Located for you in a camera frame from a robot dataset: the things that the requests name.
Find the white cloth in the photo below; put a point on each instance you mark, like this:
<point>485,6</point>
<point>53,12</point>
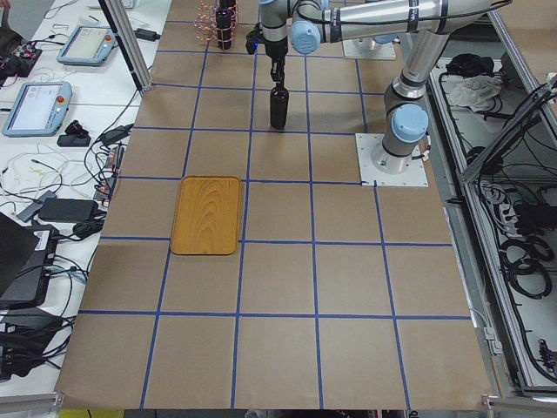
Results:
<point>476,93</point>

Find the wooden tray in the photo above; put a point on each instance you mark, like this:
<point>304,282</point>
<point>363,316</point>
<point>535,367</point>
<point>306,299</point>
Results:
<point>206,216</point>

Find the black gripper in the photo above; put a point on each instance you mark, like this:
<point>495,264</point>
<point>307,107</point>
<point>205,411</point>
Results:
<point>276,50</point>

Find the black power adapter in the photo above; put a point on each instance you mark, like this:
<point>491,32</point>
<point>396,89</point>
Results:
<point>148,35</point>

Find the teach pendant far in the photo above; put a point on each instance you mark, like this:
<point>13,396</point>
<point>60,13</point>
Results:
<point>87,46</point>

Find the copper wire bottle basket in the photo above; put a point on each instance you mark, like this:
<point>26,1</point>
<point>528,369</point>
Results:
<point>205,28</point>

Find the aluminium frame post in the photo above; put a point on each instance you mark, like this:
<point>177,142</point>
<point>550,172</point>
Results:
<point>120,24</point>

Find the black laptop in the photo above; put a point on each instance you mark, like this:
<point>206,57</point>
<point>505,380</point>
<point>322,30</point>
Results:
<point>27,252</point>

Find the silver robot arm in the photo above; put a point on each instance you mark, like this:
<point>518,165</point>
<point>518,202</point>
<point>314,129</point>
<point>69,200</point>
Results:
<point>305,25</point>

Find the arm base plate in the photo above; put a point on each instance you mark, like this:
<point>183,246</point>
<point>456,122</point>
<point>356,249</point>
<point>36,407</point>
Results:
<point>378,168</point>
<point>374,48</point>

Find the teach pendant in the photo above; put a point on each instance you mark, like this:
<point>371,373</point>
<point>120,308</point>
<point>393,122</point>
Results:
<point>39,109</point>
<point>87,46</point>

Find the teach pendant near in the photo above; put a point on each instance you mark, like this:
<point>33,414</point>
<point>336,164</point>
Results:
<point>39,109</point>

